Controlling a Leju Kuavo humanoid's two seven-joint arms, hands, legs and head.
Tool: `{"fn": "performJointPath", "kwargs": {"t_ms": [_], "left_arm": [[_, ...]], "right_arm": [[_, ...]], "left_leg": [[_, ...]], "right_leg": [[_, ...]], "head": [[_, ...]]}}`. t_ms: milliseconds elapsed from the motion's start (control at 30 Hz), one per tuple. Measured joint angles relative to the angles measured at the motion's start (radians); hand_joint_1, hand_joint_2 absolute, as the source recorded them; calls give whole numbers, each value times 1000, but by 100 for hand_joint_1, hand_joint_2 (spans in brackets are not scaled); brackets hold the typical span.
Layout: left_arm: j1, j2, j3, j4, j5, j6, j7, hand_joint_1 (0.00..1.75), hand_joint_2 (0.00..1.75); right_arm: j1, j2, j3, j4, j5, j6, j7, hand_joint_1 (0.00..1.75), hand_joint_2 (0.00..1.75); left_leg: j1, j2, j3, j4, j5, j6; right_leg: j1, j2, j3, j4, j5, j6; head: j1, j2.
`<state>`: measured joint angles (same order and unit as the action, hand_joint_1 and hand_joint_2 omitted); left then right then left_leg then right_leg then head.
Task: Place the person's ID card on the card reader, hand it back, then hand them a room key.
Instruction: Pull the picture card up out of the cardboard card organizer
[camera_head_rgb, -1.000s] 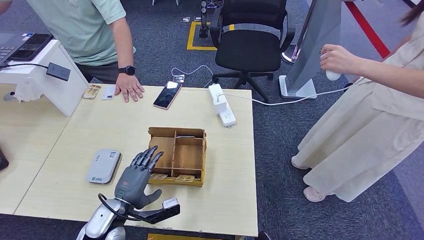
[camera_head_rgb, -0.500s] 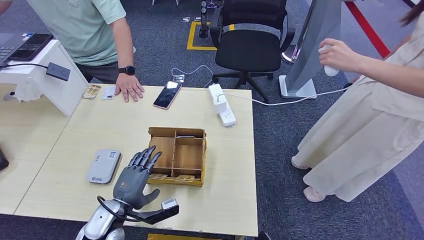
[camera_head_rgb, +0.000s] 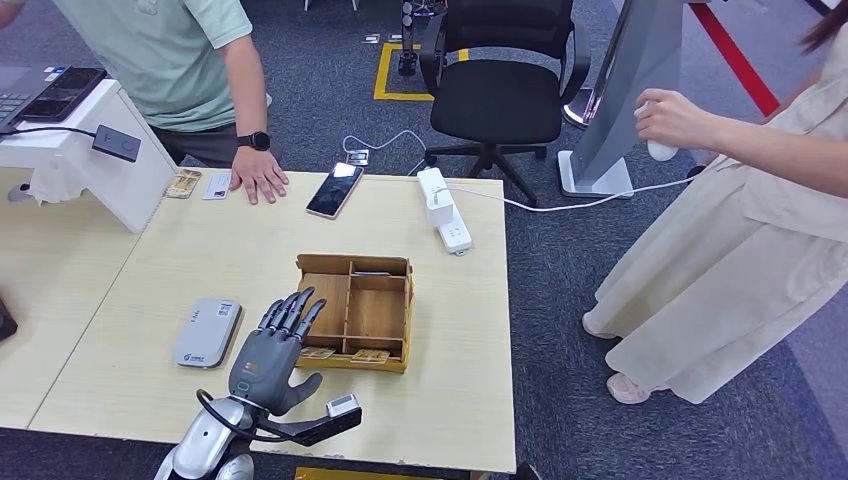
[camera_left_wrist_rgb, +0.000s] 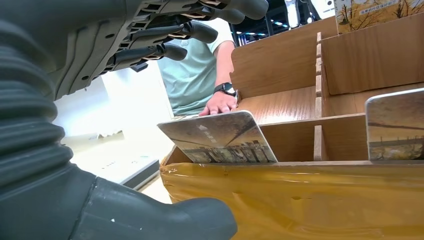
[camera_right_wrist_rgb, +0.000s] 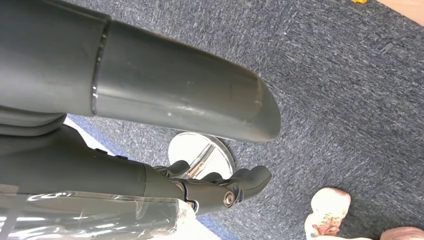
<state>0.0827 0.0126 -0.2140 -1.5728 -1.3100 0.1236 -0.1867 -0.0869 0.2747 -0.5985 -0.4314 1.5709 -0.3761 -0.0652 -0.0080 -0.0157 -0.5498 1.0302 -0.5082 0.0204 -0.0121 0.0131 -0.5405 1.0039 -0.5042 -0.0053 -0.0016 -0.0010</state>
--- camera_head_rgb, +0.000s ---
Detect person's left hand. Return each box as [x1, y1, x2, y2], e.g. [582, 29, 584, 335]
[229, 146, 290, 206]

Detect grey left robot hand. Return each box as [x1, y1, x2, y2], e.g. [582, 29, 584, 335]
[227, 286, 329, 419]

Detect person's hand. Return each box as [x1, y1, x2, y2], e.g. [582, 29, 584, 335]
[633, 87, 727, 150]

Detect white handheld controller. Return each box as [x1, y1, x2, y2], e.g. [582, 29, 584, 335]
[633, 99, 680, 164]

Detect white ID card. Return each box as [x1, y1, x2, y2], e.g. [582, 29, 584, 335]
[201, 170, 234, 202]

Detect white grey card reader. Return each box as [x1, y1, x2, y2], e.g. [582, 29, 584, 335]
[172, 297, 243, 370]

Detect person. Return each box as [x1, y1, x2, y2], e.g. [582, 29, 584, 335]
[0, 0, 290, 206]
[581, 0, 848, 407]

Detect grey kiosk stand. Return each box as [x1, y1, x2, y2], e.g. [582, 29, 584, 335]
[557, 0, 687, 200]

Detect smartphone with pink case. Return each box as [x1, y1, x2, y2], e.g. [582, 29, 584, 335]
[305, 162, 366, 221]

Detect chrome round stand base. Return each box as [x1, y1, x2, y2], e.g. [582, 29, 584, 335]
[561, 89, 601, 132]

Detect wooden organizer box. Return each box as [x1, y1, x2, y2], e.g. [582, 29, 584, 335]
[284, 253, 416, 374]

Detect small black box device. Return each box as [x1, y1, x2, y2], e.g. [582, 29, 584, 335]
[91, 124, 143, 164]

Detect white raised counter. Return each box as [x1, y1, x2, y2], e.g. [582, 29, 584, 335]
[0, 79, 179, 234]

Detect black office chair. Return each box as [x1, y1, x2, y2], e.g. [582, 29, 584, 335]
[418, 0, 593, 207]

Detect white charger block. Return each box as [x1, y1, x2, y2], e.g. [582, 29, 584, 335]
[423, 186, 457, 230]

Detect black robot legs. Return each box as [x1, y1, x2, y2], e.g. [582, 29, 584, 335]
[397, 0, 448, 79]

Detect white crumpled tissue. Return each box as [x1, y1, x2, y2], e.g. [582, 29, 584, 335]
[28, 155, 89, 207]

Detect white power strip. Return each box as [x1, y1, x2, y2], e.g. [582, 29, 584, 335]
[416, 167, 474, 256]

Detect pink shoe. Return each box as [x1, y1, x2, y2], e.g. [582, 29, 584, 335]
[581, 314, 621, 342]
[606, 372, 670, 407]

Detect grey laptop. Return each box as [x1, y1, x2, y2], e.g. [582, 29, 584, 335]
[0, 66, 60, 137]

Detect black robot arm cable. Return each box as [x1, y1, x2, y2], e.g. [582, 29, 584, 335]
[195, 389, 286, 444]

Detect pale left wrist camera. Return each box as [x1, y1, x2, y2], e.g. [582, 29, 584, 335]
[325, 394, 360, 419]

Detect white floor cable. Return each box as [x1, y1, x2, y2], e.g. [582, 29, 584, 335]
[341, 129, 429, 175]

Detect long white charger cable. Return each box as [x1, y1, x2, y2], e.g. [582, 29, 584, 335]
[433, 173, 697, 213]

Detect thin black device cable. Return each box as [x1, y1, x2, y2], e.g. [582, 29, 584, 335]
[0, 125, 99, 140]

